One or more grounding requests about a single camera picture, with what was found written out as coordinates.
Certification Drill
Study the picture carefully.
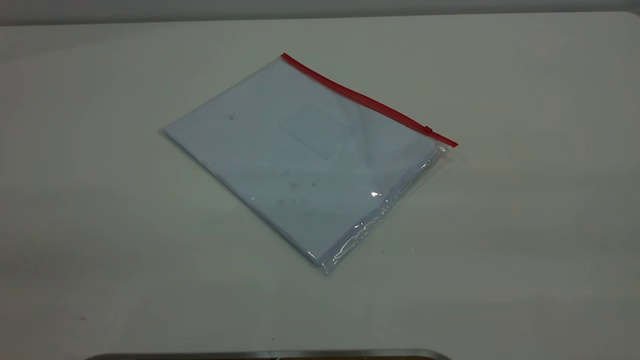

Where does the clear plastic bag red zipper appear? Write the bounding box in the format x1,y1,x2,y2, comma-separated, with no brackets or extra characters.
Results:
161,52,459,277

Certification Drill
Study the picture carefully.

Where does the silver metal frame edge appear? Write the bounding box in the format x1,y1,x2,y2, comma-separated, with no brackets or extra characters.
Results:
85,348,453,360

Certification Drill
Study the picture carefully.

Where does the white paper stack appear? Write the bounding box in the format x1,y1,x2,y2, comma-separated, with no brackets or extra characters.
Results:
164,59,438,267

